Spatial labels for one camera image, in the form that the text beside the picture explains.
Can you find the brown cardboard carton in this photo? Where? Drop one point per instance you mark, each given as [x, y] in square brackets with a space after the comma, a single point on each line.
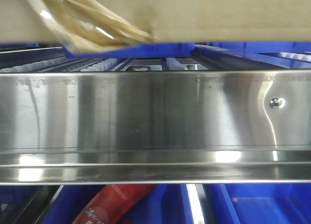
[103, 25]

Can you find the blue plastic bin behind carton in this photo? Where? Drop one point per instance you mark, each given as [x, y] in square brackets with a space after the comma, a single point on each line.
[141, 51]

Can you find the blue roller track shelf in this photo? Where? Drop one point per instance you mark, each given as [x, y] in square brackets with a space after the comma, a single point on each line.
[21, 58]

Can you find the blue plastic bin lower left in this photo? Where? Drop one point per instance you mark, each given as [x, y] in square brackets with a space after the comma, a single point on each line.
[165, 204]

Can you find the red printed package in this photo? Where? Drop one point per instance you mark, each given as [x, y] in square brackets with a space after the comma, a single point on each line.
[111, 203]

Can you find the blue plastic bin lower right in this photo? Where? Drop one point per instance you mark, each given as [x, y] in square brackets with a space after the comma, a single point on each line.
[275, 203]

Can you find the stainless steel shelf rail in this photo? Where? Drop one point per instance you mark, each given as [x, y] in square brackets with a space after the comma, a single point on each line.
[155, 127]

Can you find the silver screw on rail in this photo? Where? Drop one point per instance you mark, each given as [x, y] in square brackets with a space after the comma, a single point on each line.
[277, 103]

